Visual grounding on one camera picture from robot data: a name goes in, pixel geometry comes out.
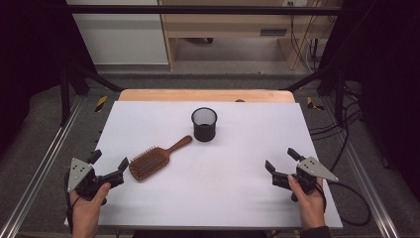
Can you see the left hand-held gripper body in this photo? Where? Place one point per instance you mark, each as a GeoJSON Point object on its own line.
{"type": "Point", "coordinates": [81, 175]}

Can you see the black metal crossbar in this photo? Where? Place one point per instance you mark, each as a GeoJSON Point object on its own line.
{"type": "Point", "coordinates": [198, 9]}

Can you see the black curtain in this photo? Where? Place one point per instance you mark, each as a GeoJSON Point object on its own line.
{"type": "Point", "coordinates": [29, 66]}
{"type": "Point", "coordinates": [389, 82]}

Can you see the light wooden desk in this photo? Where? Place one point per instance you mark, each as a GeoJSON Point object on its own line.
{"type": "Point", "coordinates": [224, 23]}

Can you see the person's right hand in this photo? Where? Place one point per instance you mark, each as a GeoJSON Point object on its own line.
{"type": "Point", "coordinates": [312, 208]}

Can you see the black yellow tape marker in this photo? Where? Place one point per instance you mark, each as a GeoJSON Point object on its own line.
{"type": "Point", "coordinates": [312, 104]}
{"type": "Point", "coordinates": [101, 103]}

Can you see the black mesh pen cup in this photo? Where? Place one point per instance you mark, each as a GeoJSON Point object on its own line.
{"type": "Point", "coordinates": [204, 132]}

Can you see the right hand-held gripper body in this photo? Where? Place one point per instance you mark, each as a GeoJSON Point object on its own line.
{"type": "Point", "coordinates": [313, 170]}

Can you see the person's left hand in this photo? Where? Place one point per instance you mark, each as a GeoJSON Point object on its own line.
{"type": "Point", "coordinates": [85, 214]}

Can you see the white cabinet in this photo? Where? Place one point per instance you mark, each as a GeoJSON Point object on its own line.
{"type": "Point", "coordinates": [122, 36]}

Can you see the aluminium floor rail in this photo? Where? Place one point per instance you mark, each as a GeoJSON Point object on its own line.
{"type": "Point", "coordinates": [39, 165]}
{"type": "Point", "coordinates": [366, 178]}

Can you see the light wooden table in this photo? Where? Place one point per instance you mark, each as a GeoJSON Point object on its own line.
{"type": "Point", "coordinates": [204, 95]}

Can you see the white board sheet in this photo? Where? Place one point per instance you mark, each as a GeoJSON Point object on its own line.
{"type": "Point", "coordinates": [204, 191]}

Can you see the brown wooden hairbrush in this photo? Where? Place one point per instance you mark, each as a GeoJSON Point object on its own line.
{"type": "Point", "coordinates": [148, 163]}

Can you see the black metal frame stand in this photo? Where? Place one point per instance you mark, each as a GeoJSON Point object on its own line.
{"type": "Point", "coordinates": [66, 95]}
{"type": "Point", "coordinates": [339, 95]}

